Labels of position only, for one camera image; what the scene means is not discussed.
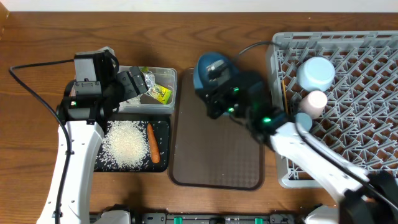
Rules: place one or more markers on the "brown serving tray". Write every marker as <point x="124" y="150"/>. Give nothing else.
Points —
<point x="214" y="153"/>

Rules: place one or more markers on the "dark blue plate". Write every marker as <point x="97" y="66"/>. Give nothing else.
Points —
<point x="202" y="68"/>

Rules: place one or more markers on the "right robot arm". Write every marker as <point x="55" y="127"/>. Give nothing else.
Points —
<point x="362" y="197"/>

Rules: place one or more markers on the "light blue cup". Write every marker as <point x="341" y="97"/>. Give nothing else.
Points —
<point x="304" y="120"/>

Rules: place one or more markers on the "white cooked rice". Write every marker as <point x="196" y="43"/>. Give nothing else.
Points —
<point x="124" y="147"/>

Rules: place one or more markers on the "wooden chopstick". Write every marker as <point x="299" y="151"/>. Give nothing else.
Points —
<point x="286" y="107"/>

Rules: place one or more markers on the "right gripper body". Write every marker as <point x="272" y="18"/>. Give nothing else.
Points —
<point x="228" y="104"/>

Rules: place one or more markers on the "black plastic tray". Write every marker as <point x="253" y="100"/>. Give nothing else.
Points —
<point x="161" y="127"/>

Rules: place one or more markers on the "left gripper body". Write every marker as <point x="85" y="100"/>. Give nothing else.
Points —
<point x="120" y="88"/>

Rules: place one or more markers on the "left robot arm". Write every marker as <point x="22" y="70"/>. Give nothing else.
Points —
<point x="89" y="100"/>

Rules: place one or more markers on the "pink cup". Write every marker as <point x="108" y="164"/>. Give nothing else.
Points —
<point x="314" y="104"/>

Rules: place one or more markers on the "orange carrot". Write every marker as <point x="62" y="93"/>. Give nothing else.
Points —
<point x="154" y="149"/>

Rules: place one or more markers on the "grey dishwasher rack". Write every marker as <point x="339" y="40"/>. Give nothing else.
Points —
<point x="359" y="121"/>

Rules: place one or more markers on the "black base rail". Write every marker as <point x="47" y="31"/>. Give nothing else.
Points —
<point x="164" y="217"/>

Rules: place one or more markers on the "foil snack wrapper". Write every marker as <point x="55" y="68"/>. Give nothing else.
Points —
<point x="156" y="91"/>

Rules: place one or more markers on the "clear plastic bin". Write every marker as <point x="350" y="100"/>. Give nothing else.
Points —
<point x="166" y="77"/>

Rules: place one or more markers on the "light blue bowl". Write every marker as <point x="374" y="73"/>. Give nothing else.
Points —
<point x="316" y="73"/>

